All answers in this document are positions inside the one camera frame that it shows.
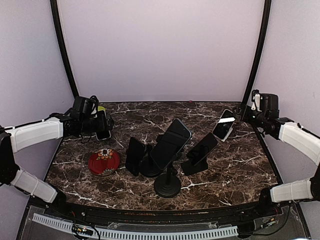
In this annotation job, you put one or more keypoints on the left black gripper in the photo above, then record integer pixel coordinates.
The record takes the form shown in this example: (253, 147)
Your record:
(101, 125)

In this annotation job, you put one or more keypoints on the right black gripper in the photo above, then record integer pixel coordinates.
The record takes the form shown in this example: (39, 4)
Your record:
(240, 109)

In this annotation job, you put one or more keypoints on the black smartphone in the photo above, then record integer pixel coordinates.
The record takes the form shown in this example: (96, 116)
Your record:
(202, 149)
(134, 155)

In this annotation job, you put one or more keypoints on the short black round-base stand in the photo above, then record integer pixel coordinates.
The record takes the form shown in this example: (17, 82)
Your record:
(147, 166)

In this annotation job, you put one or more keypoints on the large blue-edged smartphone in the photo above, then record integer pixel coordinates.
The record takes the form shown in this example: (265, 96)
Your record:
(171, 142)

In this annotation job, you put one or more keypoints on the tall black clamp phone stand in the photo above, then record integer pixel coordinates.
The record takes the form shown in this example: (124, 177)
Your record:
(168, 185)

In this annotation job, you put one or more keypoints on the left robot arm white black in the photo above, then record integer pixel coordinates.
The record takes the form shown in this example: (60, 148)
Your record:
(84, 117)

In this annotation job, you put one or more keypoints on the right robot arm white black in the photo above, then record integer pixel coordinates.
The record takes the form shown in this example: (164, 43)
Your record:
(264, 113)

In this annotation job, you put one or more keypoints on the lime green phone holder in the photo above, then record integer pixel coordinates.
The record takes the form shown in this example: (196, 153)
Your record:
(101, 108)

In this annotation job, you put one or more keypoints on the white phone stand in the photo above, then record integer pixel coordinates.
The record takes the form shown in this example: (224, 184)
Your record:
(228, 135)

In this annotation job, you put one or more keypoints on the black smartphone on folding stand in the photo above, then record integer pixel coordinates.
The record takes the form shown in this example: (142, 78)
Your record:
(202, 149)

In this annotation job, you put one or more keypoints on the black folding phone stand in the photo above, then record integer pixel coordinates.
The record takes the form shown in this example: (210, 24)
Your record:
(189, 169)

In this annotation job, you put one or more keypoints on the smartphone in green holder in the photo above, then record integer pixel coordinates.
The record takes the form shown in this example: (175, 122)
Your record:
(103, 135)

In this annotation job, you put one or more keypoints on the white-cased smartphone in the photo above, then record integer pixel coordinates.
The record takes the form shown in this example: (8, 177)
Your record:
(223, 127)

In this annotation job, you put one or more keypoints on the red floral plate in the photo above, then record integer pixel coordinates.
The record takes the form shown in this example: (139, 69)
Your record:
(104, 162)

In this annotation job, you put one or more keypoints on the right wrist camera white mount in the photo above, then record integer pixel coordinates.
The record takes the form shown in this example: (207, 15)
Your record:
(256, 100)

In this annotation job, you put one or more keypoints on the right black frame post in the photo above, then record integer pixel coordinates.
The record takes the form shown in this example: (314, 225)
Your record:
(258, 51)

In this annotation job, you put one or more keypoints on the black frame post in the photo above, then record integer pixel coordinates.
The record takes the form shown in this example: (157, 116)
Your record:
(62, 47)
(258, 51)

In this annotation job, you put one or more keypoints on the left black frame post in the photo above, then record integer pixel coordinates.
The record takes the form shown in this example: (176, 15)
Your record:
(62, 47)

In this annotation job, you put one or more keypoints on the white slotted cable duct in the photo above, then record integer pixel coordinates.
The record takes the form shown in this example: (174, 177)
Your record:
(84, 232)

